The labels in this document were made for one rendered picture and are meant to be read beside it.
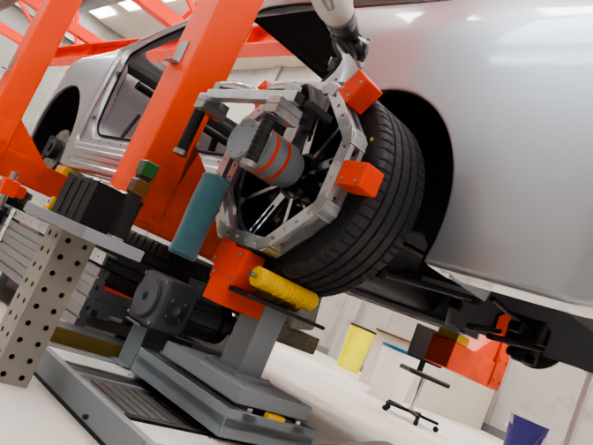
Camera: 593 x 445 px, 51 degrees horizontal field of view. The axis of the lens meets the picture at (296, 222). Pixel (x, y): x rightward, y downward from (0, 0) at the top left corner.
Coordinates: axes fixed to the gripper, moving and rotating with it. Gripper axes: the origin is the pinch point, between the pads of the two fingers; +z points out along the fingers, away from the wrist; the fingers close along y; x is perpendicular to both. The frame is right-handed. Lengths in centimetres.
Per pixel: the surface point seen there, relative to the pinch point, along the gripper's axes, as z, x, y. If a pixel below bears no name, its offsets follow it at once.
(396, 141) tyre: -8.1, -24.0, 25.5
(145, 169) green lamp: -48, -63, -17
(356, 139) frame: -20.1, -30.9, 18.9
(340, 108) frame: -17.0, -22.8, 9.1
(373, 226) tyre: -9, -49, 30
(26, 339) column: -40, -116, -32
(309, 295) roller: 2, -74, 18
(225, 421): -19, -112, 19
